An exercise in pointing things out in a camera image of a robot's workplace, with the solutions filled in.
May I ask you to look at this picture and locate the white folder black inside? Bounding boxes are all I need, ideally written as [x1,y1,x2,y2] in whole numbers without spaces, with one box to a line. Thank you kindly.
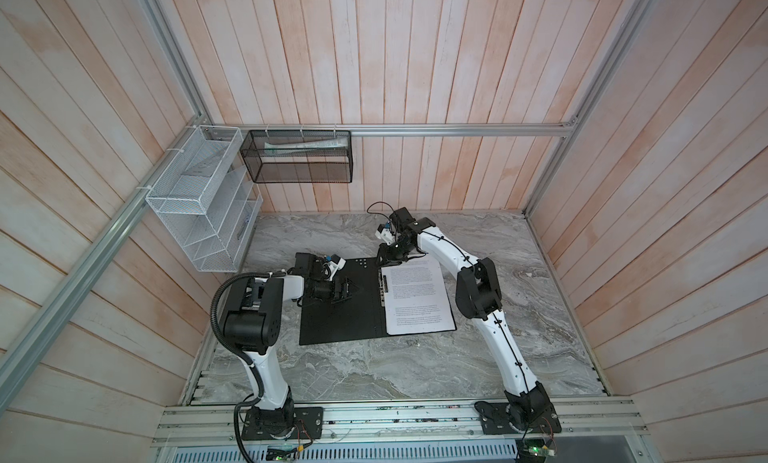
[298,257,458,347]

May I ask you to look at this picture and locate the printed paper sheet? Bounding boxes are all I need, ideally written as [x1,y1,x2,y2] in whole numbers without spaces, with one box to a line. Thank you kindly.
[382,255,456,336]

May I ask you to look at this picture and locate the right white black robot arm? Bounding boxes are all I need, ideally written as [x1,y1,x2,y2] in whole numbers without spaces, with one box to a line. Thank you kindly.
[376,207,554,433]

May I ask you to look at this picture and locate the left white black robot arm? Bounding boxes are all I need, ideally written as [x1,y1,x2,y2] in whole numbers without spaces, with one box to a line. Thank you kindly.
[210,253,352,435]

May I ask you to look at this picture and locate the metal folder clip mechanism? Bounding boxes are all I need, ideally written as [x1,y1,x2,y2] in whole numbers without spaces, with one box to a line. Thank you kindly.
[378,269,388,308]

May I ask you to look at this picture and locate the black mesh basket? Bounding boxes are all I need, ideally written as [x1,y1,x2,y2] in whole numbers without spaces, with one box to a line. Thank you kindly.
[240,130,354,184]

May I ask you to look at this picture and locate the paper inside black basket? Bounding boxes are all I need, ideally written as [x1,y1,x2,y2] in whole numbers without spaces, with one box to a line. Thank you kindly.
[263,138,349,157]

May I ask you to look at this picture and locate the left green circuit board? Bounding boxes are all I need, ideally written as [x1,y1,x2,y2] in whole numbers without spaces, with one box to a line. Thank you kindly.
[265,447,300,462]

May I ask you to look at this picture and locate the green circuit board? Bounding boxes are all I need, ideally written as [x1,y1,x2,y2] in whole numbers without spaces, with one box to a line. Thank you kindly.
[265,447,300,462]
[515,439,556,463]

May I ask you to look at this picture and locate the right green circuit board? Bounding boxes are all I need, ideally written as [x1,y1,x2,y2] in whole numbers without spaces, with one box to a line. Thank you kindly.
[515,439,556,463]

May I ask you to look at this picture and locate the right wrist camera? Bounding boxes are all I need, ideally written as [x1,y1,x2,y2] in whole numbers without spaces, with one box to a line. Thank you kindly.
[375,223,397,246]

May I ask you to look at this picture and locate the white wire mesh organizer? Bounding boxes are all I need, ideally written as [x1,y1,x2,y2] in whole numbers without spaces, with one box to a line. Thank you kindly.
[146,126,263,273]

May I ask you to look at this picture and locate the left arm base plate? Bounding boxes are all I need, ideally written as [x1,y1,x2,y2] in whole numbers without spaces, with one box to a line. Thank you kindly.
[241,407,323,442]

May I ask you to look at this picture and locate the horizontal aluminium wall bar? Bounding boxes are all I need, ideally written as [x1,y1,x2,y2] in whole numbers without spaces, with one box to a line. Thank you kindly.
[214,123,575,137]

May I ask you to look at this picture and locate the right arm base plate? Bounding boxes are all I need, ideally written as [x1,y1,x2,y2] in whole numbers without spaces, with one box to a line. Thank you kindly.
[474,401,562,435]

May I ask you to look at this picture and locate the aluminium front rail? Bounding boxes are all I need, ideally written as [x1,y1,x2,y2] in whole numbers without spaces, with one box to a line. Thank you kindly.
[151,397,649,447]

